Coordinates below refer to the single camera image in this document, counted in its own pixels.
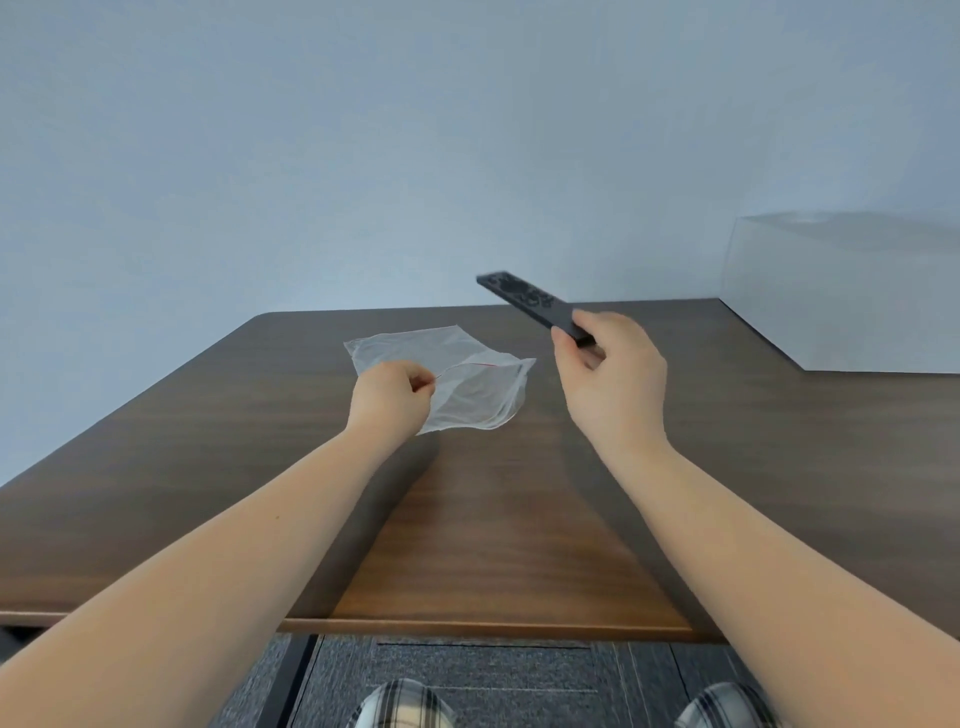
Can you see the person's left forearm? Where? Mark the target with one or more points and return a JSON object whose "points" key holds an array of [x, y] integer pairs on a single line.
{"points": [[225, 570]]}

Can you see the white box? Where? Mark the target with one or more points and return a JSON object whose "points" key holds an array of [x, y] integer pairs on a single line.
{"points": [[847, 292]]}

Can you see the clear plastic zip bag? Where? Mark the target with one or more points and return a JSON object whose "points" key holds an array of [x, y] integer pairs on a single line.
{"points": [[480, 386]]}

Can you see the person's right plaid-trousered leg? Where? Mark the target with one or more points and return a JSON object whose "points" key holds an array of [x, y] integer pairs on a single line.
{"points": [[724, 709]]}

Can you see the person's right forearm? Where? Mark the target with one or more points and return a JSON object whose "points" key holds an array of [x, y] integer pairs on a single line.
{"points": [[765, 585]]}

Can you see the person's right thumb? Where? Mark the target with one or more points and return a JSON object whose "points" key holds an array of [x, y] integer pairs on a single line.
{"points": [[571, 352]]}

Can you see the person's plaid-trousered leg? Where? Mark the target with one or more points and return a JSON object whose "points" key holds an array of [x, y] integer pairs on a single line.
{"points": [[405, 706], [724, 709]]}

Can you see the black table leg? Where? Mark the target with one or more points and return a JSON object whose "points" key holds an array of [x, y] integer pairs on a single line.
{"points": [[289, 682]]}

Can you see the person's left plaid-trousered leg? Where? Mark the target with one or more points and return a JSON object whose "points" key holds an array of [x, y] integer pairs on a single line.
{"points": [[405, 706]]}

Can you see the black remote control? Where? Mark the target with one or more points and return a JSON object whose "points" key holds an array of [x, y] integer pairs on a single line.
{"points": [[525, 298]]}

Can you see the person's left hand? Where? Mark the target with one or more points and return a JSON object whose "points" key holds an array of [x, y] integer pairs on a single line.
{"points": [[386, 401]]}

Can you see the person's right hand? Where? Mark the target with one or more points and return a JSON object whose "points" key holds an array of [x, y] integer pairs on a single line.
{"points": [[619, 382]]}

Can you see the person's left thumb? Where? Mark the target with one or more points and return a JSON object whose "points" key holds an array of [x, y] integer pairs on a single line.
{"points": [[422, 385]]}

